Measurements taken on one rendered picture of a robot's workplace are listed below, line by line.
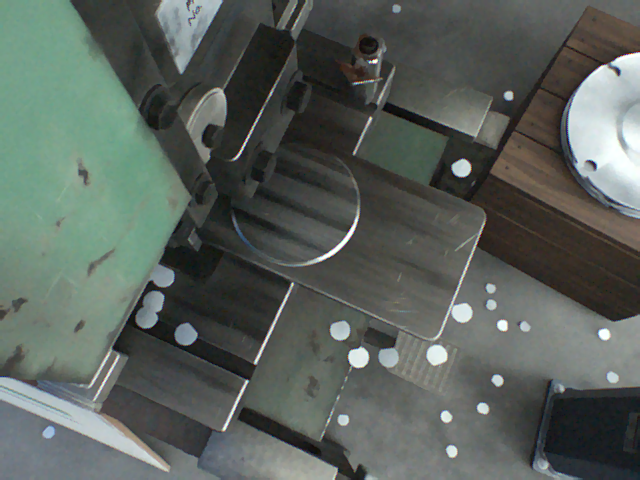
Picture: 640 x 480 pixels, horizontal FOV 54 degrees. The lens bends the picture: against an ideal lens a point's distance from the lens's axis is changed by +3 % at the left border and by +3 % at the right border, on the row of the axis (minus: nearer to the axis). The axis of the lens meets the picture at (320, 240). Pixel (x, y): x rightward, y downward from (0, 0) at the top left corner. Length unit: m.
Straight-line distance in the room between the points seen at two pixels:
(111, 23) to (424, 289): 0.42
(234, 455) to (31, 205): 0.54
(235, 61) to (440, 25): 1.25
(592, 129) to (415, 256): 0.63
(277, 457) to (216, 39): 0.46
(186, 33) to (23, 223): 0.18
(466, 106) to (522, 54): 0.86
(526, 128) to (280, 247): 0.68
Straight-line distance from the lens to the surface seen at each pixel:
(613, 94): 1.20
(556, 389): 1.40
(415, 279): 0.58
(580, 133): 1.15
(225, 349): 0.64
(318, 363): 0.69
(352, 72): 0.64
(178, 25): 0.33
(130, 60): 0.23
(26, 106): 0.17
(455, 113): 0.80
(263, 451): 0.70
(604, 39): 1.28
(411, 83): 0.81
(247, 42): 0.43
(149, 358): 0.66
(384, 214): 0.59
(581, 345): 1.46
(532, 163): 1.13
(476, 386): 1.38
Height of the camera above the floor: 1.34
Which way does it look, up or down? 75 degrees down
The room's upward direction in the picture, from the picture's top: straight up
